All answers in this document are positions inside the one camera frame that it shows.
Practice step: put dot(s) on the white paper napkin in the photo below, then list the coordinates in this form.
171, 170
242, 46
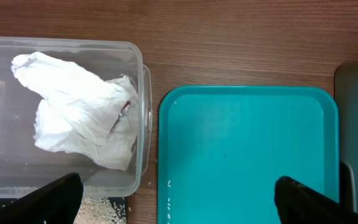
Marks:
79, 112

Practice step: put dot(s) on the pile of white rice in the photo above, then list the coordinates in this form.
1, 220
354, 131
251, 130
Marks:
98, 211

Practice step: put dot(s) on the teal plastic serving tray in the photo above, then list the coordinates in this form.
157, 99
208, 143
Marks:
222, 148

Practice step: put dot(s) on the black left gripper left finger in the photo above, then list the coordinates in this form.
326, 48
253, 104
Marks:
56, 202

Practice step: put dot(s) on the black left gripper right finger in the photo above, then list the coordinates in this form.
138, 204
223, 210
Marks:
299, 204

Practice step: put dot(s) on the black plastic tray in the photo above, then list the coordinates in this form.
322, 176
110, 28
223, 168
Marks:
117, 211

